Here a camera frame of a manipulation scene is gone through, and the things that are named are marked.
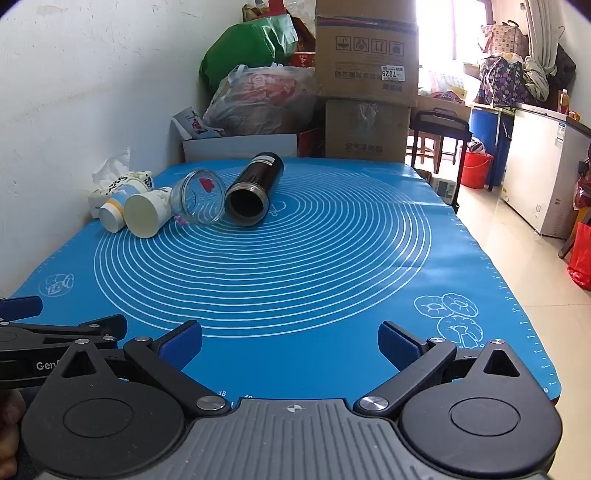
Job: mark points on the blue silicone baking mat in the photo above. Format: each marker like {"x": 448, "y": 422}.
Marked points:
{"x": 300, "y": 277}

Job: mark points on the red bucket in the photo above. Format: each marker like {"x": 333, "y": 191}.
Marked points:
{"x": 476, "y": 170}

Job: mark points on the light patterned bag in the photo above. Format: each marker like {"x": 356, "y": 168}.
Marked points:
{"x": 503, "y": 39}

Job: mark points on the small printed carton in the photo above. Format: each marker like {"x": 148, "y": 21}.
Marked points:
{"x": 194, "y": 122}

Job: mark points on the orange bottle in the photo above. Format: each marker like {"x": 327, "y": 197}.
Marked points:
{"x": 563, "y": 102}

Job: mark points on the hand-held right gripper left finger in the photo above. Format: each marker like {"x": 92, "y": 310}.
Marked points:
{"x": 182, "y": 345}

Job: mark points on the small white device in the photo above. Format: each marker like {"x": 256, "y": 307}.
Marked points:
{"x": 444, "y": 188}

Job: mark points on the white chest freezer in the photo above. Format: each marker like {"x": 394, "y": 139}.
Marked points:
{"x": 540, "y": 161}

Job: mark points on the white paper cup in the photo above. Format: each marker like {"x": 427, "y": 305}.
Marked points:
{"x": 141, "y": 214}

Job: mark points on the plain cardboard box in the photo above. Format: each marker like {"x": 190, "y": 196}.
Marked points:
{"x": 367, "y": 134}

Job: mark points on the black metal stool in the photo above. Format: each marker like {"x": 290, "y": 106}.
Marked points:
{"x": 441, "y": 123}

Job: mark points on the black thermos cup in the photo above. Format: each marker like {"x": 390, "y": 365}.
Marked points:
{"x": 263, "y": 177}

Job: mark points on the white flat box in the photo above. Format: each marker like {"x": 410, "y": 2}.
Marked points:
{"x": 240, "y": 147}

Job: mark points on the person's left hand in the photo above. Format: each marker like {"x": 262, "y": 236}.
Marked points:
{"x": 9, "y": 429}

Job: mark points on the large cardboard box white label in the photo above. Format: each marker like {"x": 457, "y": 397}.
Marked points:
{"x": 364, "y": 46}

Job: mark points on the red gift box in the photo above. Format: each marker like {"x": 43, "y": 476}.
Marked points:
{"x": 302, "y": 60}

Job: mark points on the green bag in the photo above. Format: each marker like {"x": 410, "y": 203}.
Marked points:
{"x": 240, "y": 48}

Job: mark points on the dark hanging garment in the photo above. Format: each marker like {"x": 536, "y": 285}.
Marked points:
{"x": 563, "y": 69}

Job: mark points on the clear plastic bag red contents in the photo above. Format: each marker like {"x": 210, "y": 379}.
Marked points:
{"x": 263, "y": 99}

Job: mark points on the white curtain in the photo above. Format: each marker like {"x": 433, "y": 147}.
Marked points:
{"x": 545, "y": 25}

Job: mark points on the clear glass cup red heart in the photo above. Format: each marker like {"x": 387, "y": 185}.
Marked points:
{"x": 203, "y": 198}

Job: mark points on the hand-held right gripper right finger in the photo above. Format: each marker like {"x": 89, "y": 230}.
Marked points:
{"x": 396, "y": 344}

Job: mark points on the printed tissue pack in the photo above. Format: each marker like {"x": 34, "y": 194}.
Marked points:
{"x": 111, "y": 177}

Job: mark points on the paper cup blue yellow band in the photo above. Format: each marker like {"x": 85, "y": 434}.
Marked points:
{"x": 112, "y": 216}

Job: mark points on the blue barrel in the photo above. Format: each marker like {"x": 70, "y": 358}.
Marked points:
{"x": 485, "y": 127}

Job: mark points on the dark floral bag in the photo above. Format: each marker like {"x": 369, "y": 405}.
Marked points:
{"x": 501, "y": 81}

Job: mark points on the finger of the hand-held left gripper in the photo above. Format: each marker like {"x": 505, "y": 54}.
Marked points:
{"x": 21, "y": 308}
{"x": 117, "y": 325}

